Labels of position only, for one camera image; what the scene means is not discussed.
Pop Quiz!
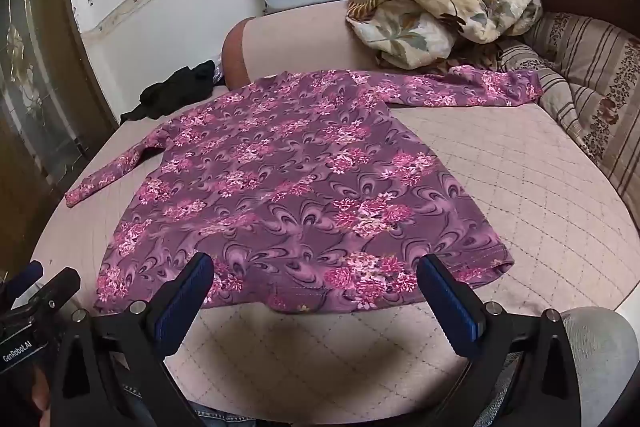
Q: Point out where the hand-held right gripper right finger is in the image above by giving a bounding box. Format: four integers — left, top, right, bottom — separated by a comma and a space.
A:
416, 253, 585, 427

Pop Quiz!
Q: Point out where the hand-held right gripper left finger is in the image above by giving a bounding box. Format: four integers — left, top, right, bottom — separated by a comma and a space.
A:
42, 252, 215, 427

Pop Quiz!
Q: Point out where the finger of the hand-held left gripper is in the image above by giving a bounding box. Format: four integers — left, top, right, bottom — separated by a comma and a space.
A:
31, 267, 82, 314
9, 260, 45, 292

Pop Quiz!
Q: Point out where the purple floral long-sleeve shirt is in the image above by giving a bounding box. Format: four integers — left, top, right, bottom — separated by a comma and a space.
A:
65, 66, 544, 314

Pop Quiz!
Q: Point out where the pink quilted bed mat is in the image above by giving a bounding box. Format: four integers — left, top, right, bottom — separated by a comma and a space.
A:
30, 84, 640, 427

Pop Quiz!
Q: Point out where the person's right leg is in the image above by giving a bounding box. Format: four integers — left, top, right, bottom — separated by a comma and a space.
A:
559, 306, 640, 427

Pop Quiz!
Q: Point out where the wooden door with glass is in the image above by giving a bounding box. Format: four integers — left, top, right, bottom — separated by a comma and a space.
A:
0, 0, 121, 260

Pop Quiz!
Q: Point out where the black cloth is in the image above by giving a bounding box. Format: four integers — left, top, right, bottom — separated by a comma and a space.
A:
119, 61, 217, 125

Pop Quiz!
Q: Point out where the striped floral quilt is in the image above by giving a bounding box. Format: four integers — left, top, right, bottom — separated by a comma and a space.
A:
450, 9, 640, 212

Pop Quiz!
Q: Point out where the cream floral blanket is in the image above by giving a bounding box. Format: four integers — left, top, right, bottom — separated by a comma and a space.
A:
346, 0, 543, 70

